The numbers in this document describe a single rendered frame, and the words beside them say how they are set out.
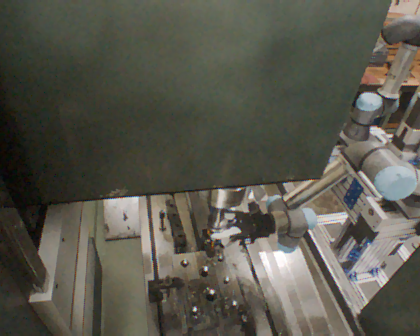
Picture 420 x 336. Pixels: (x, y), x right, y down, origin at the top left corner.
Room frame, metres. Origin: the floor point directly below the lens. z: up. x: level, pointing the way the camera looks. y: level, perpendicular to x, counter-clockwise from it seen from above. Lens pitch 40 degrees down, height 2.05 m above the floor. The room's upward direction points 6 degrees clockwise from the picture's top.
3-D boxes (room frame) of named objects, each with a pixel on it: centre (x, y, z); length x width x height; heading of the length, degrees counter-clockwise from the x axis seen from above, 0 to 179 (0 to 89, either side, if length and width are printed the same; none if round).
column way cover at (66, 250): (0.49, 0.39, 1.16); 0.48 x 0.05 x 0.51; 17
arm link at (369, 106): (1.49, -0.79, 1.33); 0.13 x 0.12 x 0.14; 121
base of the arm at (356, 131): (1.48, -0.79, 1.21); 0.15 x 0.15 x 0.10
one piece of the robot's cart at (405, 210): (1.01, -0.94, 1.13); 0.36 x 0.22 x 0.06; 106
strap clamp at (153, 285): (0.56, 0.11, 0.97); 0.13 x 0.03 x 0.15; 107
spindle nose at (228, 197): (0.62, -0.04, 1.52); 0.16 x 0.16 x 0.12
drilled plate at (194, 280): (0.59, -0.04, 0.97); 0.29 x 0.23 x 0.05; 17
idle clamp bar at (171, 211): (0.89, 0.13, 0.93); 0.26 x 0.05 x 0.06; 22
